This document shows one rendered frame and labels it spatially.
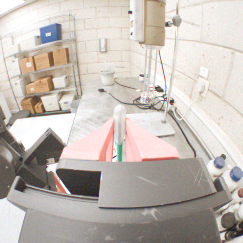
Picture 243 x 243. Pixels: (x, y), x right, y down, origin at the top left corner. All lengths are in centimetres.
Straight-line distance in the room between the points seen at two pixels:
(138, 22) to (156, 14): 7
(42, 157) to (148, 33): 47
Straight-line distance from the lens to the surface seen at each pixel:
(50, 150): 21
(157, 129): 63
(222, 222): 45
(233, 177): 45
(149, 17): 49
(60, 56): 229
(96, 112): 77
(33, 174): 22
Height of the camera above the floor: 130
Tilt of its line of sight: 36 degrees down
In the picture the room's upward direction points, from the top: 1 degrees counter-clockwise
